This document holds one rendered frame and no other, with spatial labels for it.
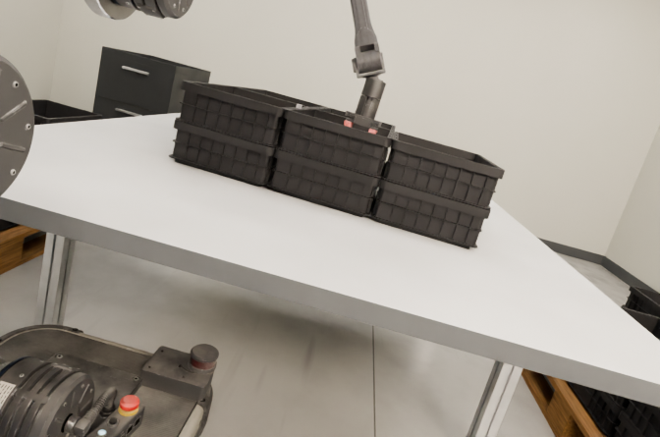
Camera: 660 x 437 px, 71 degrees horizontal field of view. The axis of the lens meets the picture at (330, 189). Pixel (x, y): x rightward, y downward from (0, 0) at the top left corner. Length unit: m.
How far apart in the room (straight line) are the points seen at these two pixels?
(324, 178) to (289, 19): 3.67
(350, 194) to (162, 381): 0.65
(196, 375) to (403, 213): 0.66
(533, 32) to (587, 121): 1.01
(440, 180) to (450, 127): 3.56
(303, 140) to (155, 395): 0.72
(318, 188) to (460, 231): 0.40
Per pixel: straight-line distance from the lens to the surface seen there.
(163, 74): 2.92
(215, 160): 1.34
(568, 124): 5.10
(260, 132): 1.29
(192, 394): 1.22
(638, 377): 0.96
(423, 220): 1.27
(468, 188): 1.26
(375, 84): 1.29
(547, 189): 5.13
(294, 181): 1.28
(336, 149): 1.24
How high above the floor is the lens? 1.02
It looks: 12 degrees down
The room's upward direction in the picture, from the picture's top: 15 degrees clockwise
